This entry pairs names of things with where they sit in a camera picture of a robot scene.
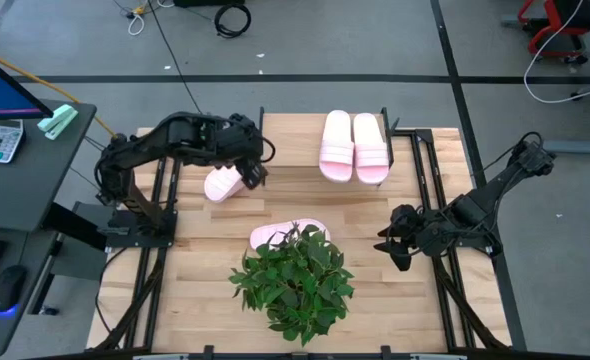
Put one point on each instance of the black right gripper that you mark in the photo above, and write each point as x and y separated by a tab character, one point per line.
417	232

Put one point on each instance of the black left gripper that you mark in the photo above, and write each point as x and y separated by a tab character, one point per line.
240	140

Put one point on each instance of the pink foam slide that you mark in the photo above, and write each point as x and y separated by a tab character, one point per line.
270	235
222	185
336	147
371	150

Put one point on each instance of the wooden shelf with black frame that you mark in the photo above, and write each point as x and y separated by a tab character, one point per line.
292	145

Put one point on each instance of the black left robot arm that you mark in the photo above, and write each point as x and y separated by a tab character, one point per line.
175	135

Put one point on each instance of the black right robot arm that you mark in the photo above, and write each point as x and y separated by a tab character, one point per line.
480	205

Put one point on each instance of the green plant in black pot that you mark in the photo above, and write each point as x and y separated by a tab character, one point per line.
295	285

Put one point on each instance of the black floor box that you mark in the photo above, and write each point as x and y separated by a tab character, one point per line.
205	2

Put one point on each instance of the mint green stapler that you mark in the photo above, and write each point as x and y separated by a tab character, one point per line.
57	121

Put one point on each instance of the black desk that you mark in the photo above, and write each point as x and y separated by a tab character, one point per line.
20	190

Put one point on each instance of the black computer monitor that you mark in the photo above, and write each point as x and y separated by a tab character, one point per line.
0	95

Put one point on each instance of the black computer mouse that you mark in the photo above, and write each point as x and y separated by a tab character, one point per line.
8	287

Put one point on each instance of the red and black cart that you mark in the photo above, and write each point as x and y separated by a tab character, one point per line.
555	20

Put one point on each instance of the black aluminium table frame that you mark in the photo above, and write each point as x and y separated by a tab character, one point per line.
420	165

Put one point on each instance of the black barrier post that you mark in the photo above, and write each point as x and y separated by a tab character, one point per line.
119	137

